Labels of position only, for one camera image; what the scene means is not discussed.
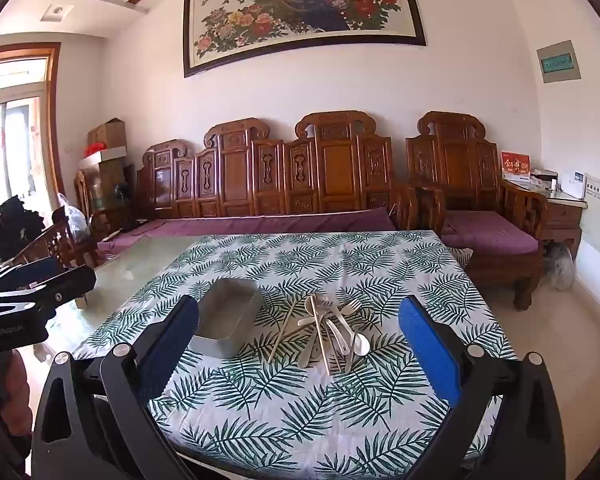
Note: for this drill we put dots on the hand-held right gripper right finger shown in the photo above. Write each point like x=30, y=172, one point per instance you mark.
x=430, y=345

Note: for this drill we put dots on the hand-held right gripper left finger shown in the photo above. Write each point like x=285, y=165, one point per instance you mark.
x=175, y=335

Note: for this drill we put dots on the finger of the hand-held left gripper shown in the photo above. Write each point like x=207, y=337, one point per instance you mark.
x=70, y=280
x=32, y=271

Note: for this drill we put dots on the grey metal tray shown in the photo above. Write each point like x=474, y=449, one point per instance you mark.
x=230, y=310

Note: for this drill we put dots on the white plastic spoon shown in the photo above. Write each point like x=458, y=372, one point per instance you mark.
x=300, y=321
x=362, y=346

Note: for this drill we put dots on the wooden chopstick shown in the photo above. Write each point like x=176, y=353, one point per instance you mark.
x=295, y=319
x=281, y=332
x=321, y=337

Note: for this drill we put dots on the beige fork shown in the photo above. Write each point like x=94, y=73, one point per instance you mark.
x=311, y=345

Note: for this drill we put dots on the small wooden chair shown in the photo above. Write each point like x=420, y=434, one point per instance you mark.
x=55, y=245

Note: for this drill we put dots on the black clothes pile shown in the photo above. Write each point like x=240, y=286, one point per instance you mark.
x=10, y=225

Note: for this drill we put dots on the clear plastic bag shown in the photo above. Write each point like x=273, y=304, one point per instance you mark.
x=75, y=217

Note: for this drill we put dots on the white flat box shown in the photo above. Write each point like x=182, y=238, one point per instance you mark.
x=105, y=157

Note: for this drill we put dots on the purple armchair cushion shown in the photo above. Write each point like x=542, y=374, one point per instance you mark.
x=490, y=232

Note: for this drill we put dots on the red decoration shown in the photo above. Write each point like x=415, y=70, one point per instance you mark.
x=95, y=150

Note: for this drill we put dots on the purple bench cushion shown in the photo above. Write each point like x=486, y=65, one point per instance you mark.
x=260, y=222

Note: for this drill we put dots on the green leaf print tablecloth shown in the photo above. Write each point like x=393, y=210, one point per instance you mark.
x=300, y=410

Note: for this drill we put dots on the brown cardboard box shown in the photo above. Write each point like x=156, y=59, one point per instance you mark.
x=107, y=134

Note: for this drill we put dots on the grey mop head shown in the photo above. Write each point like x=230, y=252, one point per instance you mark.
x=560, y=267

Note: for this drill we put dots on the wooden side table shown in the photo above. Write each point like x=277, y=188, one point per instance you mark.
x=562, y=215

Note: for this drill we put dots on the carved wooden armchair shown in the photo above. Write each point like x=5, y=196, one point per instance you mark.
x=455, y=160

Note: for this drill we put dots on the red card box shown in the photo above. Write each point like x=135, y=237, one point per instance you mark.
x=515, y=165

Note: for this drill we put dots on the carved wooden bench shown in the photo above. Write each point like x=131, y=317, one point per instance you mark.
x=330, y=170

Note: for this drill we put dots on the silver small box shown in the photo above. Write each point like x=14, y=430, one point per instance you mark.
x=544, y=178

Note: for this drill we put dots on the white desk device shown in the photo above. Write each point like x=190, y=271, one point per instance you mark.
x=573, y=185

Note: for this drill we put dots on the ceiling light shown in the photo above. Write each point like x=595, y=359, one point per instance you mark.
x=56, y=12

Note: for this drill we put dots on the framed peacock flower painting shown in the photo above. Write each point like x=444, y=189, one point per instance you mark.
x=305, y=10

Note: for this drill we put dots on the wooden door frame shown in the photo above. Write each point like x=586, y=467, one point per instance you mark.
x=54, y=110

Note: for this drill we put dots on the white wall electrical panel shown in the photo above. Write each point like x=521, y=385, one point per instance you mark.
x=597, y=215

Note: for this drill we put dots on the grey green wall box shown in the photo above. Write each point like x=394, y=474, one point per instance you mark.
x=559, y=62

